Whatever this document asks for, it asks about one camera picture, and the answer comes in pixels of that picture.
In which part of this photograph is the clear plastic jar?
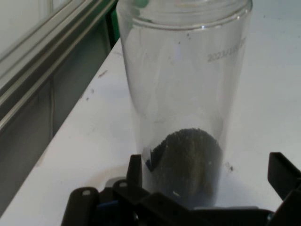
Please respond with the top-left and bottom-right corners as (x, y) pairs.
(116, 0), (253, 210)

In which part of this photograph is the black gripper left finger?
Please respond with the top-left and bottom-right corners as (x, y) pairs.
(65, 154), (196, 226)

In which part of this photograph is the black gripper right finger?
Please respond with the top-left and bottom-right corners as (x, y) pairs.
(268, 152), (301, 226)

